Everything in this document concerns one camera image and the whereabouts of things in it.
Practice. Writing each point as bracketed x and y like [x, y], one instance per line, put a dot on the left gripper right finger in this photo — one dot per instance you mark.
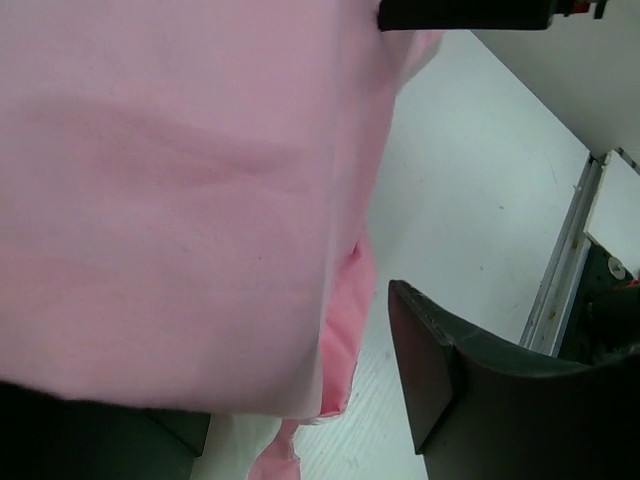
[481, 407]

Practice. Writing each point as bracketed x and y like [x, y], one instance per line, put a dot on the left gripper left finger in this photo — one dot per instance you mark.
[43, 437]

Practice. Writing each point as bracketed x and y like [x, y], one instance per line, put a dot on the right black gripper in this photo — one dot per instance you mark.
[509, 15]

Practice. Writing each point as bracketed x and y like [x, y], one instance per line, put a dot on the pink pillowcase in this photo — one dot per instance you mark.
[184, 192]

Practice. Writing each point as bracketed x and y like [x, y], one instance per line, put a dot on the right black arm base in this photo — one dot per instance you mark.
[604, 319]

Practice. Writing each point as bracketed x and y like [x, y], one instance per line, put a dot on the front aluminium rail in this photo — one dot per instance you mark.
[550, 313]

